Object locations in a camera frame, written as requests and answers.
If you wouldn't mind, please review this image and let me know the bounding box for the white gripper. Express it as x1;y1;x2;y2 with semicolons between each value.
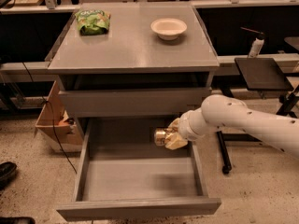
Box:
164;108;206;150

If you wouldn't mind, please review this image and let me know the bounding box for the orange soda can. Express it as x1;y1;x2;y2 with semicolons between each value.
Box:
154;128;170;146

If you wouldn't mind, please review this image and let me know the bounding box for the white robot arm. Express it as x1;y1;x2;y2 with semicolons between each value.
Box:
165;94;299;158

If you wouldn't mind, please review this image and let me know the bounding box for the closed grey upper drawer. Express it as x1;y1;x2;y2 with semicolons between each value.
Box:
59;88;211;118

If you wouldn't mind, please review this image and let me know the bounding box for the open grey middle drawer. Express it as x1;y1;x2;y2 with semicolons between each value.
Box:
57;119;221;221

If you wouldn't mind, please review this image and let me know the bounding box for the grey drawer cabinet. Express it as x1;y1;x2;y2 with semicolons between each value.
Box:
49;2;219;134

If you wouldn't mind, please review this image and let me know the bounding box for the black stand with tray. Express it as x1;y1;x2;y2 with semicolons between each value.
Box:
217;58;298;175

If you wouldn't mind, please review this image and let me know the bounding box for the cardboard box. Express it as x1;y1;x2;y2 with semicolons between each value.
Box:
36;82;83;152

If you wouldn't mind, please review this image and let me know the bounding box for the green chip bag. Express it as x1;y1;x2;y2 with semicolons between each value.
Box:
75;9;110;35

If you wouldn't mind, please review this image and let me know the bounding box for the black shoe lower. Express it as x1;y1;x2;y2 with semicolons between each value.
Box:
0;217;36;224

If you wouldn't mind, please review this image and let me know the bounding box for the black power cable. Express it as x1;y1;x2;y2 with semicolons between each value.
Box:
21;62;78;175

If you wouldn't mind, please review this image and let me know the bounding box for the metal workbench rail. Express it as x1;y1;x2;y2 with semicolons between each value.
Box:
0;62;56;83

